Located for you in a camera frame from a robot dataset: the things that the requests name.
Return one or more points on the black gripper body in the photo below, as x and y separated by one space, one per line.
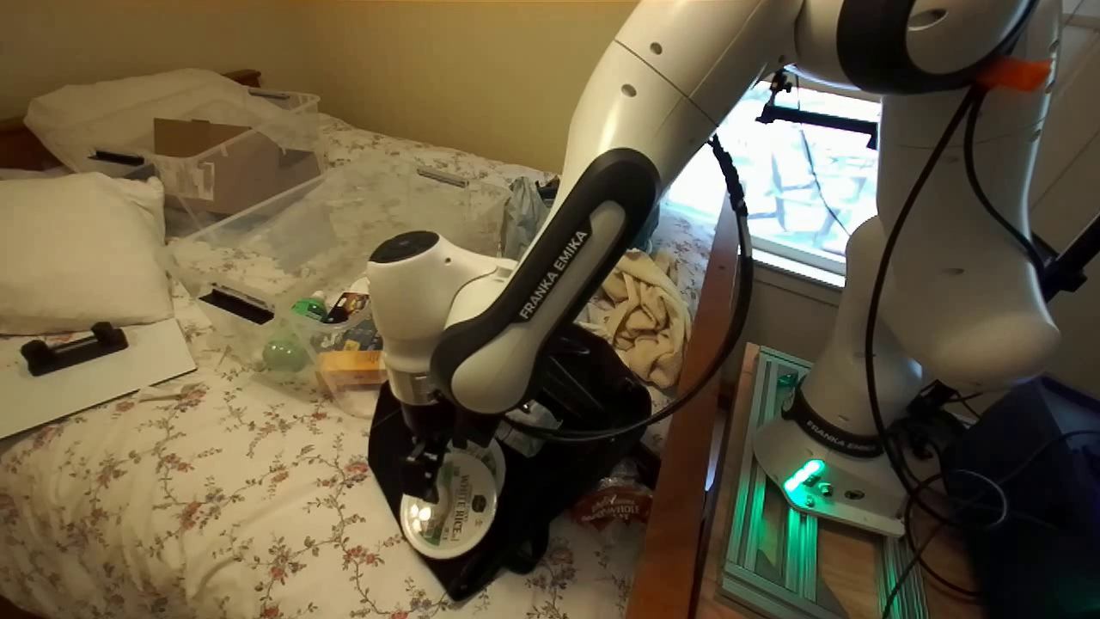
447 426

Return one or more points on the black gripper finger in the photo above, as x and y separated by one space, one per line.
420 480
445 503

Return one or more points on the white Franka Panda arm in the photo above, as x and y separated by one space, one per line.
689 92

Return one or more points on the black fabric bag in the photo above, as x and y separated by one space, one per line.
572 458

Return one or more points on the large grey plastic bag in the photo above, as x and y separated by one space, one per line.
531 218

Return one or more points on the dark blue fabric bag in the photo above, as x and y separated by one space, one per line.
1034 503

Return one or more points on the yellow packet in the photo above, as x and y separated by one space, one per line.
350 369

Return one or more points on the brown crumpled wrapper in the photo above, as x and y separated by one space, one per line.
614 500

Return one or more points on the green ball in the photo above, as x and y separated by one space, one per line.
282 353

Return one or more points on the small green cap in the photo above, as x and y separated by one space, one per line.
308 307

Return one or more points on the cream towel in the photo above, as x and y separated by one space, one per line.
640 310

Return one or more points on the black flat remote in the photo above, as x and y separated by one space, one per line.
240 304

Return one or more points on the empty clear plastic bin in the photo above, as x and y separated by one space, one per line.
286 244

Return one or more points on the wooden bed footboard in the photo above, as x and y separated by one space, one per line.
689 484

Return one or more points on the floral bedspread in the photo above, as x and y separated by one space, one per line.
175 495

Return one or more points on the white paper sheet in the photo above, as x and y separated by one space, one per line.
125 373

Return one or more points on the brown cardboard box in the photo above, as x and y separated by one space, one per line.
227 166

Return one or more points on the clear bin holding cardboard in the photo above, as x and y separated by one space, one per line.
185 192

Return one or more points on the white pillow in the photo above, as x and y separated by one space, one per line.
74 245

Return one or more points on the window with white sill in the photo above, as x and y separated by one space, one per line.
791 196

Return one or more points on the white plastic sheet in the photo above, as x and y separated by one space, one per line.
125 104

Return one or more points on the green lit metal base frame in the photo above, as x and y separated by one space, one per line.
780 553

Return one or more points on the black camera mount rod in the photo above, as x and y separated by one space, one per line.
821 118

